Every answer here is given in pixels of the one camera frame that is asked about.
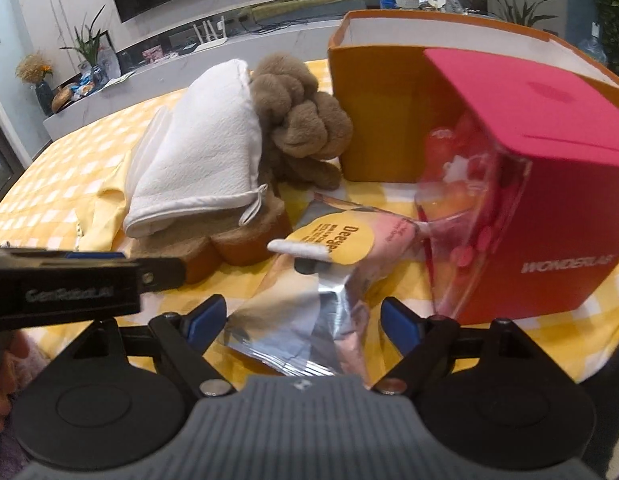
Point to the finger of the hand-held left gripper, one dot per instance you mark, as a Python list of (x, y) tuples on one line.
[(159, 275)]

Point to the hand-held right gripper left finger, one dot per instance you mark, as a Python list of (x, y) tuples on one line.
[(207, 317)]

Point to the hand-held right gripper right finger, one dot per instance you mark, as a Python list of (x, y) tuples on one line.
[(397, 322)]

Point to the toast-shaped plush pillow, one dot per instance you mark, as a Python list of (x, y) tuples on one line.
[(239, 242)]

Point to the yellow cloth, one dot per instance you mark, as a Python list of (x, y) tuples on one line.
[(106, 210)]

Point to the silver pink snack packet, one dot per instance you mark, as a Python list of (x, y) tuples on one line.
[(339, 247)]

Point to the white towel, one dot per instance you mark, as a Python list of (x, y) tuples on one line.
[(204, 145)]

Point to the brown plush toy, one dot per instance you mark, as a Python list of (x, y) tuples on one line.
[(304, 120)]

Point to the orange cardboard box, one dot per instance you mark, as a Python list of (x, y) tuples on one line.
[(384, 110)]

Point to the person's left forearm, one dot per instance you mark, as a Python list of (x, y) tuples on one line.
[(24, 377)]

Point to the yellow checked blanket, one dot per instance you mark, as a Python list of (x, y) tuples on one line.
[(64, 160)]

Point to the white marble tv console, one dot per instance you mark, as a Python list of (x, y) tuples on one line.
[(89, 115)]

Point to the round brown bread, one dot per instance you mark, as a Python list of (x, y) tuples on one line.
[(64, 99)]

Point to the dried flowers in dark vase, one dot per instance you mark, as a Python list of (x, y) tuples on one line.
[(43, 95)]

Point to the blue snack packets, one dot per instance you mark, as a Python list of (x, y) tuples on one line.
[(84, 89)]

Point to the red box with clear window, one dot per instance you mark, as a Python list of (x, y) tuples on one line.
[(554, 185)]

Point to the green plant in glass vase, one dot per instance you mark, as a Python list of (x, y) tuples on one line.
[(96, 72)]

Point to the white router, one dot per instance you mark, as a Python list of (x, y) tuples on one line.
[(212, 45)]

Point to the clear water bottle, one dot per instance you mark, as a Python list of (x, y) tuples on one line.
[(594, 52)]

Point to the long-leaved potted plant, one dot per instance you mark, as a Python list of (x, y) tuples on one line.
[(519, 10)]

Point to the large leafy green plant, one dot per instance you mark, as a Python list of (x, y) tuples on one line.
[(614, 10)]

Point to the pink picture frame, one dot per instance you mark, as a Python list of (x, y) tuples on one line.
[(153, 54)]

